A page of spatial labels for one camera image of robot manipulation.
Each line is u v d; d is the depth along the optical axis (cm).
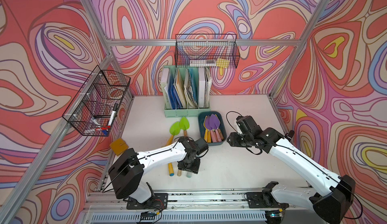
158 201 72
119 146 92
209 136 94
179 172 80
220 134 96
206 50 96
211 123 101
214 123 101
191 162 67
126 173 42
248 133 57
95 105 69
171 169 80
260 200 72
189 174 80
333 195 37
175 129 101
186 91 95
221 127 98
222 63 82
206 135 95
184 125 102
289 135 92
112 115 69
